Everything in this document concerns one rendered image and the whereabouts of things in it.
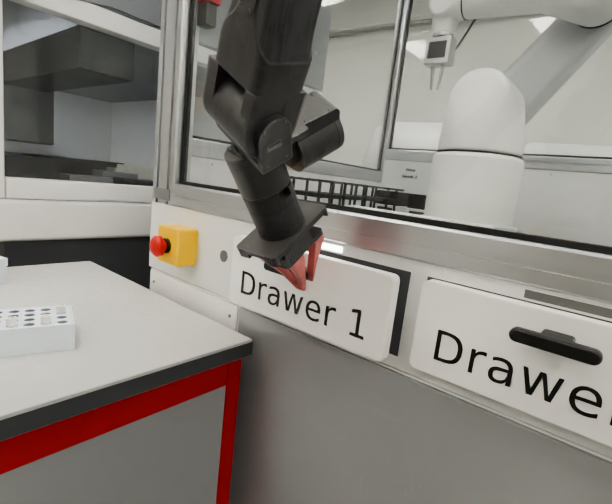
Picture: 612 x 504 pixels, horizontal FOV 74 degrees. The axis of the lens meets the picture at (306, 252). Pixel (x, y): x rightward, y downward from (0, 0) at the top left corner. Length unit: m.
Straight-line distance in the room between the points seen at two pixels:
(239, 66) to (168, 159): 0.57
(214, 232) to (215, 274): 0.08
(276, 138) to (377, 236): 0.24
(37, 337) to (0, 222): 0.59
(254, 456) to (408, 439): 0.32
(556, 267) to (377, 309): 0.19
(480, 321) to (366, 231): 0.18
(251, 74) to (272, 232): 0.18
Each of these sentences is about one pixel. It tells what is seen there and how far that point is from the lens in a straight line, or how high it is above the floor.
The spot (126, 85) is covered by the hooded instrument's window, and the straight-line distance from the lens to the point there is 1.33.
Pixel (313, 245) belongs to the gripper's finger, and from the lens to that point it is 0.49.
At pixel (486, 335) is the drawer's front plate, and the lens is 0.49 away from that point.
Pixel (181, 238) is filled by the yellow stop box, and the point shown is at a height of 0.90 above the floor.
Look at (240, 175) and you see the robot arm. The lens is 0.42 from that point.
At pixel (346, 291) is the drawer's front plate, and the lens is 0.53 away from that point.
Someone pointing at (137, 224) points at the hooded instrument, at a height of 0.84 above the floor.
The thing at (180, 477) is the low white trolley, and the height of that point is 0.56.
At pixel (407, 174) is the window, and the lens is 0.55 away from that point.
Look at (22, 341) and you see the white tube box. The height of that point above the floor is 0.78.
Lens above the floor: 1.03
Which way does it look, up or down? 10 degrees down
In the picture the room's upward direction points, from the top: 7 degrees clockwise
